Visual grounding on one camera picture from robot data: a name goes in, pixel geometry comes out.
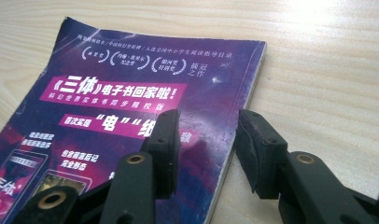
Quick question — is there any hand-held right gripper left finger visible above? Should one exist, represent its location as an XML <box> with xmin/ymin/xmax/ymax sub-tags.
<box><xmin>140</xmin><ymin>108</ymin><xmax>182</xmax><ymax>200</ymax></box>

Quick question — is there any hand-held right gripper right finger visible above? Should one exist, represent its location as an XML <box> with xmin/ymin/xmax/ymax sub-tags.
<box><xmin>234</xmin><ymin>108</ymin><xmax>288</xmax><ymax>200</ymax></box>

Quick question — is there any glossy dark blue magazine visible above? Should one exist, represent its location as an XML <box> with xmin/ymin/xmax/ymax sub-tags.
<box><xmin>0</xmin><ymin>17</ymin><xmax>268</xmax><ymax>224</ymax></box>

